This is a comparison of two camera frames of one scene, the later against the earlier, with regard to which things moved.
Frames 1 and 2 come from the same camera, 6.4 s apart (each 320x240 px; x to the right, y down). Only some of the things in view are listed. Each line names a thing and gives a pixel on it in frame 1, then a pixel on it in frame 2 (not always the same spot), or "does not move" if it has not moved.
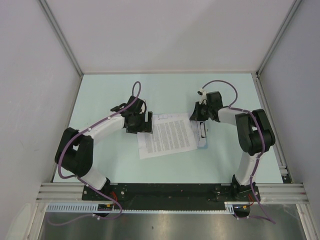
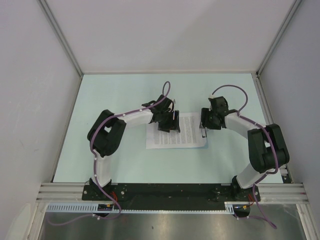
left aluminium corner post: (45, 7) does not move
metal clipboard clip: (203, 130) does not move
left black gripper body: (137, 123) → (166, 122)
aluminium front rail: (278, 193) does not move
